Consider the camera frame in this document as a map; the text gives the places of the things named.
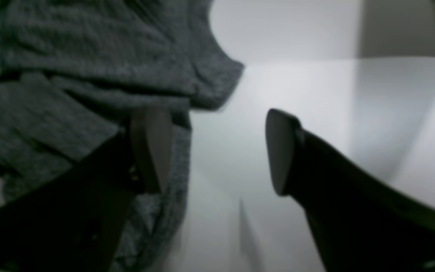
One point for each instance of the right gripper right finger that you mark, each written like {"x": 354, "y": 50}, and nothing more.
{"x": 358, "y": 223}

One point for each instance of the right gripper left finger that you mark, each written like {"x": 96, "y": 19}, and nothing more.
{"x": 75, "y": 222}

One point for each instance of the dark grey t-shirt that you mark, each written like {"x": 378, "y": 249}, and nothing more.
{"x": 71, "y": 70}

